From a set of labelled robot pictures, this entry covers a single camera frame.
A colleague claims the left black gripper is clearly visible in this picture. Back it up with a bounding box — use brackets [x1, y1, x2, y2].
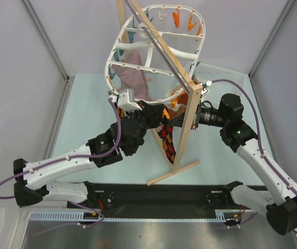
[125, 101, 165, 155]

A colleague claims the white round clip hanger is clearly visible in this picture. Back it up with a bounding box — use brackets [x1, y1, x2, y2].
[104, 4, 206, 106]

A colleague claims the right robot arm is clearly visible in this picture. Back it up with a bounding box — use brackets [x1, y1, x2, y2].
[195, 93, 297, 236]

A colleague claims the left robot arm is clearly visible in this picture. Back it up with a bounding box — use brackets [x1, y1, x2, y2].
[13, 101, 167, 208]

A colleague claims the orange brown garment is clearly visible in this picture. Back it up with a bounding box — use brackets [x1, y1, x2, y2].
[163, 84, 201, 121]

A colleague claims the mauve cloth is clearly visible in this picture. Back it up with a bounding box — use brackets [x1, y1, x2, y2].
[112, 50, 152, 101]

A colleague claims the white plastic basket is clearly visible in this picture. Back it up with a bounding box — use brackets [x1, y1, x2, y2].
[194, 63, 247, 87]

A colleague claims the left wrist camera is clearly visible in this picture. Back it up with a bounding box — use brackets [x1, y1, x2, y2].
[117, 88, 142, 112]

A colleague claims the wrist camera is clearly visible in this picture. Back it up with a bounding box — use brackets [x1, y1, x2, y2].
[117, 88, 142, 112]
[200, 80, 213, 102]

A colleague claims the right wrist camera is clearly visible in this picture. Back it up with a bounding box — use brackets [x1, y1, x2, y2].
[200, 80, 213, 102]

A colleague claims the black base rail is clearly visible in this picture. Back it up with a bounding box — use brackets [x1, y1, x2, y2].
[34, 182, 287, 221]

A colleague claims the wooden drying rack frame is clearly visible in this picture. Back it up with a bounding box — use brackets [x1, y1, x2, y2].
[104, 1, 209, 186]

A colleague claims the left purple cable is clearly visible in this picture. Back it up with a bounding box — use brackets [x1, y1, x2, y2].
[0, 97, 123, 234]

